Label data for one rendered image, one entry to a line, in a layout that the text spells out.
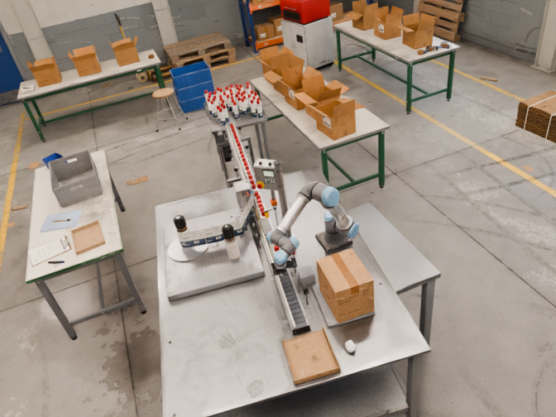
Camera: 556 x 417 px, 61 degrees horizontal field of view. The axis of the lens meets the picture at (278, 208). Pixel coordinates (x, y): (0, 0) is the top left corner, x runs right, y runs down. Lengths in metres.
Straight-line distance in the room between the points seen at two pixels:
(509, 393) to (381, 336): 1.21
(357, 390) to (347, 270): 0.93
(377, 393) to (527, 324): 1.40
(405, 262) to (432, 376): 0.91
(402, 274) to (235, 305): 1.11
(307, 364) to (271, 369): 0.20
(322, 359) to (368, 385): 0.70
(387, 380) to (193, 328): 1.35
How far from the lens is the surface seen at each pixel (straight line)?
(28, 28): 10.29
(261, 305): 3.09
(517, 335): 4.09
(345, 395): 3.38
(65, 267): 4.03
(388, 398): 3.36
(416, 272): 3.23
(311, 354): 2.80
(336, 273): 2.80
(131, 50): 8.25
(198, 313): 3.16
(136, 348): 4.27
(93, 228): 4.31
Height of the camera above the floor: 3.11
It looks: 36 degrees down
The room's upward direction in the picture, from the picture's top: 10 degrees counter-clockwise
